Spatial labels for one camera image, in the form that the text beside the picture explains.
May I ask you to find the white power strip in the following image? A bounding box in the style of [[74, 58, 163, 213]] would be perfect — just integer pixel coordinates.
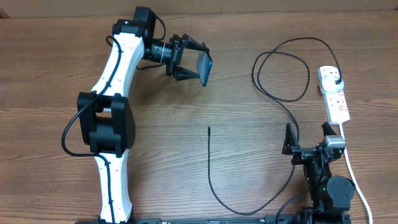
[[318, 66, 350, 125]]

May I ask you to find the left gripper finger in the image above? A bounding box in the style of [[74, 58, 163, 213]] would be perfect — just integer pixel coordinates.
[[173, 66, 200, 81], [183, 34, 210, 52]]

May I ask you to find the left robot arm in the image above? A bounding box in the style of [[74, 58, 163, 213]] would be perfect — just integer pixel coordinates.
[[77, 7, 213, 223]]

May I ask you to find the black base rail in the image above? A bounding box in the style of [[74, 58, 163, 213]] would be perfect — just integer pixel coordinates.
[[74, 213, 352, 224]]

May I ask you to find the white power strip cord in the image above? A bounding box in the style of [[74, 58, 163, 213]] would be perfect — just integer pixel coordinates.
[[338, 123, 374, 224]]

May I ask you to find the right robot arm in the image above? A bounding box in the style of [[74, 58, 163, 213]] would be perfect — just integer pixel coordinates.
[[275, 123, 356, 223]]

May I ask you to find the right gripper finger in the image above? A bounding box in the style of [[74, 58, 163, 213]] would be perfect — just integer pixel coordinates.
[[322, 122, 336, 136], [282, 123, 300, 155]]

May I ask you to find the smartphone with blue screen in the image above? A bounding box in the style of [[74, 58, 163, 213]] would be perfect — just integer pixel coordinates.
[[196, 51, 213, 86]]

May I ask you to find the black charging cable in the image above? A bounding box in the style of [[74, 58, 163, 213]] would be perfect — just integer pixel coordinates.
[[207, 37, 344, 216]]

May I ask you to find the white charger plug adapter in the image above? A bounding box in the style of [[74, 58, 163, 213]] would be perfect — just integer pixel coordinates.
[[320, 77, 345, 94]]

